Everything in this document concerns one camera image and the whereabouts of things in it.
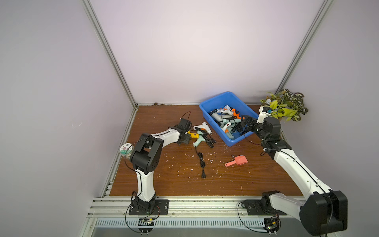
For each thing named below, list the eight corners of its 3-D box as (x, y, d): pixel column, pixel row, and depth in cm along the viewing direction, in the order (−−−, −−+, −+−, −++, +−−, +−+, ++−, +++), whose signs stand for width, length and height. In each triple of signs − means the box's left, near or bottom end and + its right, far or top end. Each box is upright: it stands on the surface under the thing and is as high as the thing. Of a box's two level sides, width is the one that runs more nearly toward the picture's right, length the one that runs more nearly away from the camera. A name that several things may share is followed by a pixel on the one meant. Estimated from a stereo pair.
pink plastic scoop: (226, 168, 88) (227, 166, 86) (223, 161, 91) (224, 159, 89) (246, 163, 90) (247, 161, 88) (243, 156, 93) (244, 154, 91)
